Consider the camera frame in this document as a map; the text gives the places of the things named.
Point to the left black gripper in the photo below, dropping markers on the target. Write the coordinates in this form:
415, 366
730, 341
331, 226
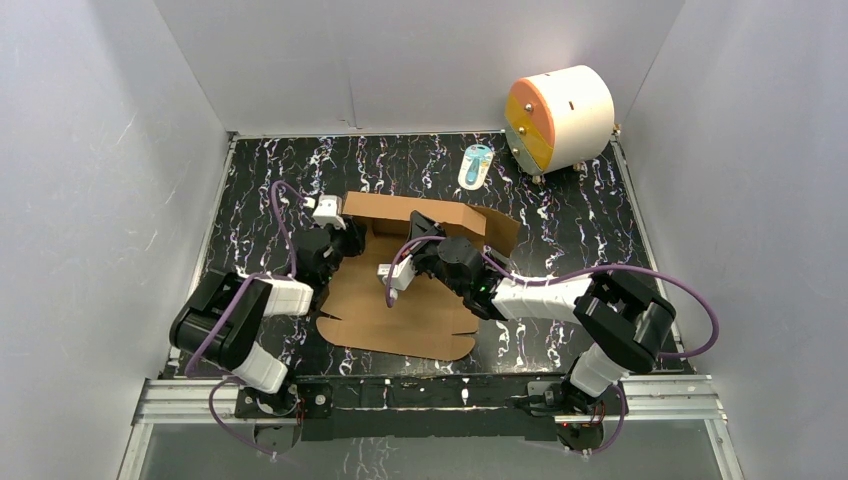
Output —
353, 235

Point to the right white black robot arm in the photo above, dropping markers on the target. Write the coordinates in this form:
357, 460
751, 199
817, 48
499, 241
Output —
627, 320

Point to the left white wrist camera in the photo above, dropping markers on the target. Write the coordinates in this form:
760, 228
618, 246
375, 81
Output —
328, 212

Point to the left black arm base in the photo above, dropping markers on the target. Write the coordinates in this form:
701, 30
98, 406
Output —
278, 419

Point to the aluminium frame rail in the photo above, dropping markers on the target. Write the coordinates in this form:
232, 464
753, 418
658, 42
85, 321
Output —
456, 405

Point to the white cylindrical drum orange face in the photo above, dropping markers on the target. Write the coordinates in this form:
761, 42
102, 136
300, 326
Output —
558, 119

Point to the light blue packaged tool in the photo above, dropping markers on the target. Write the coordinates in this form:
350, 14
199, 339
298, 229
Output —
476, 162

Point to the brown cardboard box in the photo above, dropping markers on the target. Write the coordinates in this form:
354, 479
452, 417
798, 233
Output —
418, 318

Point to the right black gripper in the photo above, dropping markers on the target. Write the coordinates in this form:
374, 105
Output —
420, 226

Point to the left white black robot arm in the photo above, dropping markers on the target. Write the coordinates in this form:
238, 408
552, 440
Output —
220, 321

